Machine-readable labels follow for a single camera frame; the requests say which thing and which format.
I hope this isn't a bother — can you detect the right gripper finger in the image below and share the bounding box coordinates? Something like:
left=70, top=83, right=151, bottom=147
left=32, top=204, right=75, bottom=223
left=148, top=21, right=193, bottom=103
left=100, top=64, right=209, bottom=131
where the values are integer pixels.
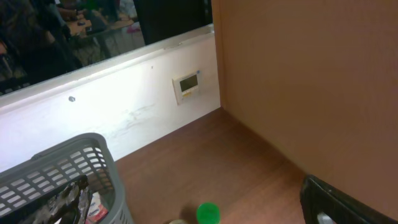
left=300, top=175, right=397, bottom=224

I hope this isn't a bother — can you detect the white tissue pack strip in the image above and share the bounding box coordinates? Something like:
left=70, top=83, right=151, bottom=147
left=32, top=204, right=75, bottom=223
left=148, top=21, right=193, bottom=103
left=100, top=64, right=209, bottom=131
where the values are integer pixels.
left=85, top=192, right=108, bottom=224

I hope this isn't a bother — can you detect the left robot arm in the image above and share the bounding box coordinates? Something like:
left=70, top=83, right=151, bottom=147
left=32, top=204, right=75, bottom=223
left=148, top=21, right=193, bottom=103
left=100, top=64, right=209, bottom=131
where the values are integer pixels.
left=19, top=175, right=92, bottom=224

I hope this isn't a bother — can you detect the green lid glass jar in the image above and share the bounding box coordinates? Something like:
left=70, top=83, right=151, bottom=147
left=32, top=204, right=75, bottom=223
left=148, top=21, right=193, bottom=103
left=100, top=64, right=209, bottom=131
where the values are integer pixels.
left=196, top=202, right=221, bottom=224

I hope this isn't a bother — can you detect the tin can green label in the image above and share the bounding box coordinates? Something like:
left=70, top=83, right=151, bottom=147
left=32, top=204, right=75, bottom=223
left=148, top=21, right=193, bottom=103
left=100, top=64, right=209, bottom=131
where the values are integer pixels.
left=169, top=219, right=188, bottom=224

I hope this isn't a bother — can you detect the white wall control panel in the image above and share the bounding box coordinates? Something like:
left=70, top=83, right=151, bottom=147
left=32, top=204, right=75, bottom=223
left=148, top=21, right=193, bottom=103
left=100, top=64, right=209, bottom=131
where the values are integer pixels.
left=172, top=70, right=202, bottom=105

